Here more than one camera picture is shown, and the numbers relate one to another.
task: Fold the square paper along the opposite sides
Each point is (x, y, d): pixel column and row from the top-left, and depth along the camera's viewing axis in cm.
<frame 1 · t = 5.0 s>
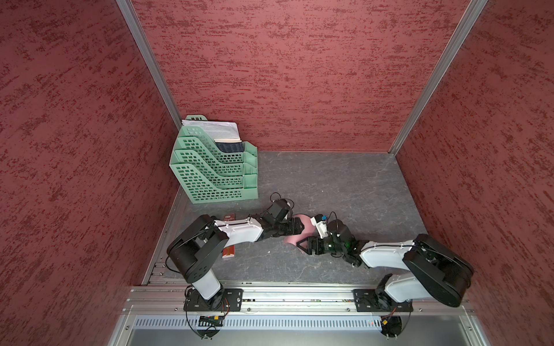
left hand: (294, 234, 89), fingers open
right hand: (302, 248, 85), fingers open
green plastic file organizer: (208, 176, 99), point 10 cm above the table
dark blue book: (230, 146, 105), point 15 cm above the table
white papers in organizer: (216, 130, 96), point 26 cm above the table

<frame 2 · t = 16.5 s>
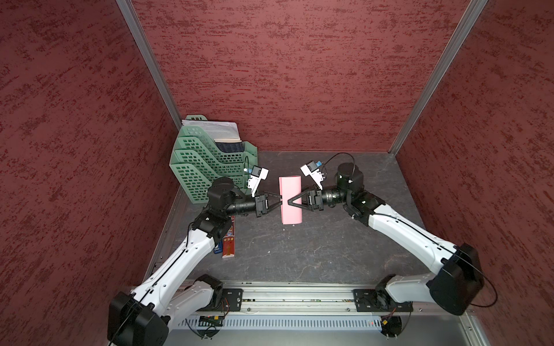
left hand: (284, 204, 64), fingers closed
right hand: (289, 206, 65), fingers open
the named things where they were.

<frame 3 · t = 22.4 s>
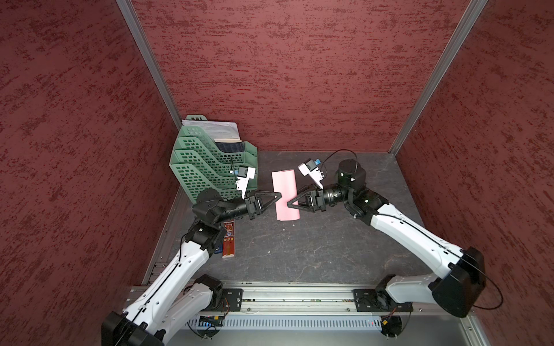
left hand: (279, 201, 61), fingers closed
right hand: (288, 209, 61), fingers open
the named things where they were.

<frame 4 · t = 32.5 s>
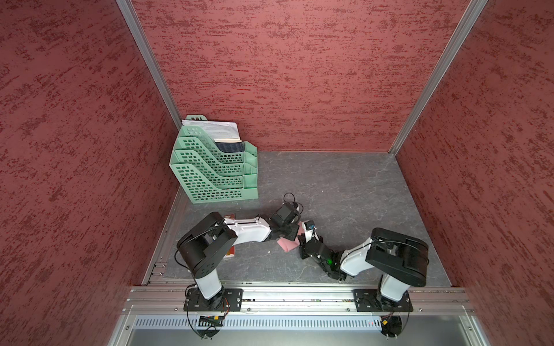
left hand: (292, 235, 91), fingers closed
right hand: (300, 240, 91), fingers closed
the named things where they were.

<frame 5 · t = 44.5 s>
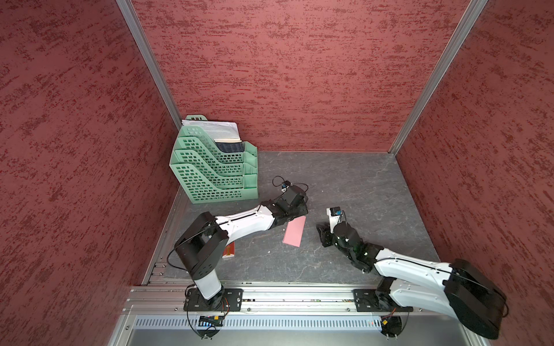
left hand: (304, 210, 87), fingers open
right hand: (320, 228, 86), fingers open
the named things where they were.

